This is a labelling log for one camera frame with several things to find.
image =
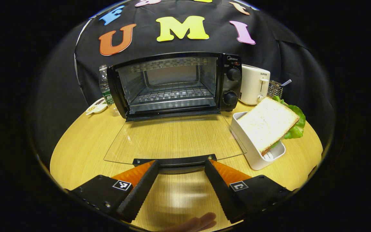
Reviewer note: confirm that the lettuce sandwich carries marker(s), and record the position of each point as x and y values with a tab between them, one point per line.
266	124

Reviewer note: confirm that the black backdrop cloth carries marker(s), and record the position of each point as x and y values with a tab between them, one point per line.
60	96

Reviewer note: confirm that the black electric oven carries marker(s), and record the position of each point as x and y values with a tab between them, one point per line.
230	85

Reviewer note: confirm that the white toaster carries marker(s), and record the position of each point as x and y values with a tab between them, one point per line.
253	83

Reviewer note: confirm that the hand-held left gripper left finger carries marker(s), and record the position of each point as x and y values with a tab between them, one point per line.
140	193

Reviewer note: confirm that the clear plastic water bottle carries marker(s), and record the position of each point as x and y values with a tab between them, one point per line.
105	87

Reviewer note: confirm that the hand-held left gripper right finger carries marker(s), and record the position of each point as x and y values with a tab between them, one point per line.
221	193

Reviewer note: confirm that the small white snack dish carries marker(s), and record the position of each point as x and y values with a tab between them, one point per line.
96	107

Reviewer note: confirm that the small silver utensil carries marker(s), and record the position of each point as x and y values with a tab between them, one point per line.
286	82

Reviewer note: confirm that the white plastic container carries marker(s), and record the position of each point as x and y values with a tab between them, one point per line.
256	158

